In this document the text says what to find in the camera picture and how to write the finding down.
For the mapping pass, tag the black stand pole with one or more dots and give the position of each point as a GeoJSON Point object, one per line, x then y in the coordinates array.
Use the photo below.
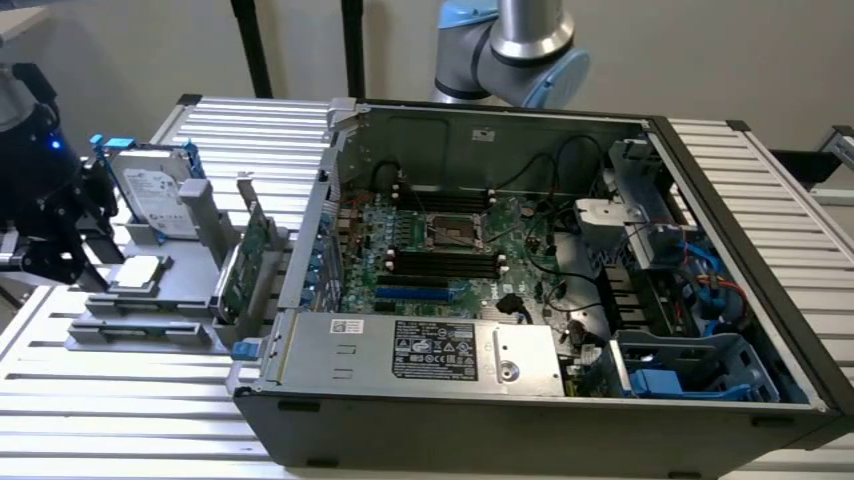
{"type": "Point", "coordinates": [354, 47]}
{"type": "Point", "coordinates": [253, 47]}

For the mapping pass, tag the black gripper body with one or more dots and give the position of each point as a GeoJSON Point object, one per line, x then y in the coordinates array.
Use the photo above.
{"type": "Point", "coordinates": [36, 170]}

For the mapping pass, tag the green motherboard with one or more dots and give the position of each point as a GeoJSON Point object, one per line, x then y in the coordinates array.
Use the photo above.
{"type": "Point", "coordinates": [520, 250]}

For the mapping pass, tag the white desk edge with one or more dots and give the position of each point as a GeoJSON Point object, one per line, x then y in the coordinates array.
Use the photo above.
{"type": "Point", "coordinates": [20, 22]}

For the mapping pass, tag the dark RAM stick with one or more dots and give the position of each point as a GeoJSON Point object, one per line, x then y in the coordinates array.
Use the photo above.
{"type": "Point", "coordinates": [147, 331]}
{"type": "Point", "coordinates": [133, 302]}

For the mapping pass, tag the black RAM slot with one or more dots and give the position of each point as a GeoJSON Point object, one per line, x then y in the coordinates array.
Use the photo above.
{"type": "Point", "coordinates": [443, 266]}
{"type": "Point", "coordinates": [443, 271]}
{"type": "Point", "coordinates": [443, 254]}
{"type": "Point", "coordinates": [443, 260]}
{"type": "Point", "coordinates": [443, 196]}
{"type": "Point", "coordinates": [443, 191]}
{"type": "Point", "coordinates": [443, 202]}

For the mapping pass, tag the grey metal disk bay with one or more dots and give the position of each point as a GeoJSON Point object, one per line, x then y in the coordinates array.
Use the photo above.
{"type": "Point", "coordinates": [643, 200]}

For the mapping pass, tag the aluminium profile frame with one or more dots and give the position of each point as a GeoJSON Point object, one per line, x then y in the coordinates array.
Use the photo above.
{"type": "Point", "coordinates": [837, 150]}

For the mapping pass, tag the silver CPU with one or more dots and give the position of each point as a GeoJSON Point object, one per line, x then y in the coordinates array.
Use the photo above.
{"type": "Point", "coordinates": [139, 274]}

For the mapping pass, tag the CPU socket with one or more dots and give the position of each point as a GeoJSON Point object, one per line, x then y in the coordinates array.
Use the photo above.
{"type": "Point", "coordinates": [450, 231]}

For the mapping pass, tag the black open PC case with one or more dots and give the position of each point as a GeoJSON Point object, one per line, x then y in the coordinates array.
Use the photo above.
{"type": "Point", "coordinates": [507, 430]}

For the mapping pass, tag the blue plastic disk bay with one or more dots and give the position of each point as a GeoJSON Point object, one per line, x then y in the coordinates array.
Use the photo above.
{"type": "Point", "coordinates": [701, 365]}

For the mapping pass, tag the hard disk in blue carrier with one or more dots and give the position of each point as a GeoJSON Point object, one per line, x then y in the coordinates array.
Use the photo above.
{"type": "Point", "coordinates": [156, 192]}

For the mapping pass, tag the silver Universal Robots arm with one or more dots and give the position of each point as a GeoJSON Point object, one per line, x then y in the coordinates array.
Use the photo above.
{"type": "Point", "coordinates": [527, 30]}

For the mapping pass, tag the grey parts rack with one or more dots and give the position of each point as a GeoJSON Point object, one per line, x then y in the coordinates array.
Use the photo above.
{"type": "Point", "coordinates": [193, 285]}

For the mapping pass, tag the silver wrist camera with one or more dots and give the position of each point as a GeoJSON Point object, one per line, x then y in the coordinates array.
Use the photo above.
{"type": "Point", "coordinates": [12, 250]}

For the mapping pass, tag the blue case latch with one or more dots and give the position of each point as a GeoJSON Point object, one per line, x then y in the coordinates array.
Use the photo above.
{"type": "Point", "coordinates": [245, 349]}

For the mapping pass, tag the long blue expansion slot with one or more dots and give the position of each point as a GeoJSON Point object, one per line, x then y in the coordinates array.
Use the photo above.
{"type": "Point", "coordinates": [412, 295]}

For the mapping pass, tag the silver power supply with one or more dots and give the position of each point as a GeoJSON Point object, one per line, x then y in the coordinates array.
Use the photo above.
{"type": "Point", "coordinates": [374, 357]}

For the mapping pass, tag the green graphics card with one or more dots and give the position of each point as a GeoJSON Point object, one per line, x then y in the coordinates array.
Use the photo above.
{"type": "Point", "coordinates": [247, 260]}

